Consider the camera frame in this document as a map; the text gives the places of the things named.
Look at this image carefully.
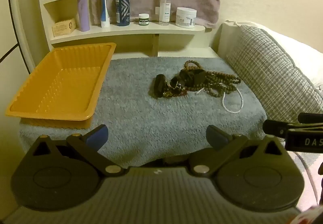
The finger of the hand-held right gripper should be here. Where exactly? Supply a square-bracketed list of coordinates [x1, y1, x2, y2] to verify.
[298, 112, 323, 124]
[262, 119, 289, 137]

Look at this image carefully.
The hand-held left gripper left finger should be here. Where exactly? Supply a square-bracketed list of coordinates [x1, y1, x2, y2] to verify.
[32, 124, 126, 177]

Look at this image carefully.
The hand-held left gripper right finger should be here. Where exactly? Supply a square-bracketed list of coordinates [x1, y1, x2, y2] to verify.
[189, 125, 285, 177]

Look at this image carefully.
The white bead necklace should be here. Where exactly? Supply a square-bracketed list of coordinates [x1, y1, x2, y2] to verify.
[195, 83, 242, 114]

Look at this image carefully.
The dark olive bead necklace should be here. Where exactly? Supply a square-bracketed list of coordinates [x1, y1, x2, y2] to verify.
[202, 71, 242, 98]

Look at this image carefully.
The orange plastic tray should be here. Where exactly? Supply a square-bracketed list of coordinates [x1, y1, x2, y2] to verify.
[5, 43, 117, 129]

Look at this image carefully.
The black chunky stone necklace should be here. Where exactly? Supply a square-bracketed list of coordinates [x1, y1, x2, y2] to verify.
[169, 69, 207, 93]

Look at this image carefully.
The black stone bracelet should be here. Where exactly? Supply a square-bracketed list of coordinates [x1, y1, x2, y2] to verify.
[153, 74, 167, 99]

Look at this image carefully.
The brown small-bead necklace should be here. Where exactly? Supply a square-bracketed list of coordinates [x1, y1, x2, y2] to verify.
[180, 60, 210, 75]

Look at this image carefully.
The pink patterned bedsheet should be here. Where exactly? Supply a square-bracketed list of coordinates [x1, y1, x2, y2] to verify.
[285, 150, 323, 213]

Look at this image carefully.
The grey fluffy mat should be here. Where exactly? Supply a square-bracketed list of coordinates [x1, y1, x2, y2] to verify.
[19, 57, 268, 167]

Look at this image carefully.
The grey woven cushion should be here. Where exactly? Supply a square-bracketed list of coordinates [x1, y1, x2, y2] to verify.
[225, 24, 323, 124]

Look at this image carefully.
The white cushion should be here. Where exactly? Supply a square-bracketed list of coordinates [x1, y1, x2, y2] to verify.
[217, 20, 323, 88]

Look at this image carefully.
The cream shelf unit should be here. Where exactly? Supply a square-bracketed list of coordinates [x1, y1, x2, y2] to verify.
[37, 0, 206, 57]

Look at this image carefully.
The purple bottle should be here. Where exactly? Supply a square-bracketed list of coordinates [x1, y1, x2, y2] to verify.
[78, 0, 91, 32]

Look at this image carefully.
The white cream jar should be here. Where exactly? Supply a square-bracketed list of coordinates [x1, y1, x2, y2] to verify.
[175, 7, 197, 28]

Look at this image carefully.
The white blue tube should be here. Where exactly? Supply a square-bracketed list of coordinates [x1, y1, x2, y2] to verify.
[101, 0, 111, 28]

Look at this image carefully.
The dark blue spray bottle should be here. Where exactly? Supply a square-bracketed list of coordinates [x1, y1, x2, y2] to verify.
[115, 0, 131, 27]

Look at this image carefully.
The clear spray bottle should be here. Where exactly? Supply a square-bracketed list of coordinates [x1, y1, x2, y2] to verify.
[159, 0, 171, 26]

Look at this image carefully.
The white curved frame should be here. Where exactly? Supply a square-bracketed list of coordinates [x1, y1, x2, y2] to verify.
[7, 0, 36, 71]

